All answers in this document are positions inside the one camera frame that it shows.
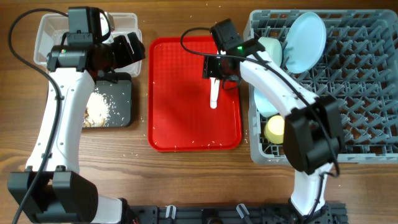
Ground yellow plastic cup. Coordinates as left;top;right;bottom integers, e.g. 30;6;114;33
264;115;285;144

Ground large light blue plate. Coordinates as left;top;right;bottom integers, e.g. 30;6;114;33
283;12;326;73

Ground green bowl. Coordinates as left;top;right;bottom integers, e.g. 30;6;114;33
258;37;283;66

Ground red serving tray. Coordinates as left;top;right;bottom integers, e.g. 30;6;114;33
147;37;243;152

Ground clear plastic bin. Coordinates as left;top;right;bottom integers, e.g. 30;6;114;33
34;12;142;68

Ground black plastic tray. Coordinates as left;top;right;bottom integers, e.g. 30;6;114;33
50;68;132;129

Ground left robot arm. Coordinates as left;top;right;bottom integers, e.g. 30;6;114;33
7;6;145;223

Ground white plastic fork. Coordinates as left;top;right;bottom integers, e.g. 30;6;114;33
210;77;220;102

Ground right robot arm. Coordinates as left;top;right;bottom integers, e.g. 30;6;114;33
203;19;345;223

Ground grey dishwasher rack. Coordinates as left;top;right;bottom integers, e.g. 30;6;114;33
243;9;397;165

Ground small light blue bowl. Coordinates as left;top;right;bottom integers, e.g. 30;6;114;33
254;88;279;118

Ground food scraps with rice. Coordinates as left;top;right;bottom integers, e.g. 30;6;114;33
82;88;131;128

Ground white plastic spoon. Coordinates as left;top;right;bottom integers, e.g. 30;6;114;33
210;77;220;109

